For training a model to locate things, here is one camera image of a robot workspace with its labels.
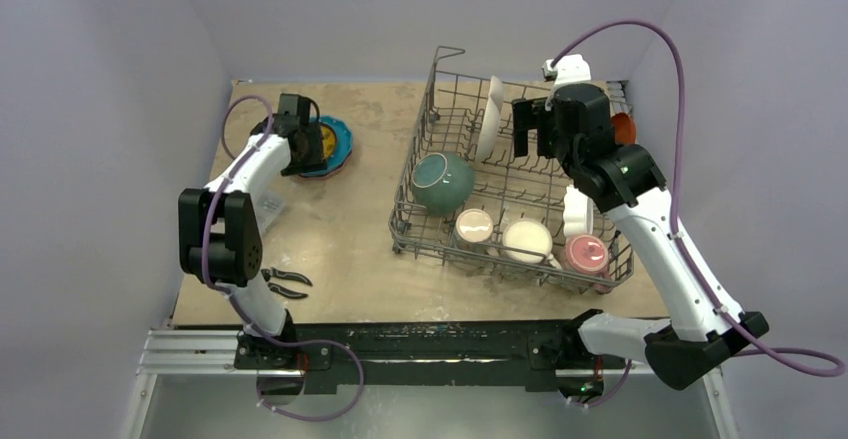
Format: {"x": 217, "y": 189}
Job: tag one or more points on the yellow patterned plate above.
{"x": 329, "y": 141}

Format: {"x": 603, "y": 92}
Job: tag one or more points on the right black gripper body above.
{"x": 530, "y": 128}

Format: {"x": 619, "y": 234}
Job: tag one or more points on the teal blue plate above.
{"x": 343, "y": 150}

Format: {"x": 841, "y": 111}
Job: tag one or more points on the orange red plate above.
{"x": 625, "y": 131}

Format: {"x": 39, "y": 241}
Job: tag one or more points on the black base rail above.
{"x": 536, "y": 355}

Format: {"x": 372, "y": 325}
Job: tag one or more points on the cream dragon mug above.
{"x": 474, "y": 231}

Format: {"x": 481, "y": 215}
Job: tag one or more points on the green floral mug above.
{"x": 529, "y": 241}

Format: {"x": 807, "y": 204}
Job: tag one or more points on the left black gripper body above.
{"x": 312, "y": 158}

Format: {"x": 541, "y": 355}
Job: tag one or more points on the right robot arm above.
{"x": 706, "y": 326}

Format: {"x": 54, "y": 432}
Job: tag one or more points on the cream divided plate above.
{"x": 491, "y": 118}

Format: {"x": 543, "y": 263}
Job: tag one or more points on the pink ghost mug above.
{"x": 585, "y": 254}

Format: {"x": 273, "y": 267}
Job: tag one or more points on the grey wire dish rack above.
{"x": 508, "y": 188}

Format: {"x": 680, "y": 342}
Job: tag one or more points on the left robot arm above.
{"x": 219, "y": 238}

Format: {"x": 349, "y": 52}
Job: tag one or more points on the clear plastic tray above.
{"x": 268, "y": 207}

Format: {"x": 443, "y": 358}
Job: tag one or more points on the white scalloped small bowl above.
{"x": 578, "y": 213}

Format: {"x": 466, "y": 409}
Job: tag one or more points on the white scalloped teal bowl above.
{"x": 442, "y": 183}

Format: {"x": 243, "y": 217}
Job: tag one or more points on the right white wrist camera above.
{"x": 570, "y": 69}

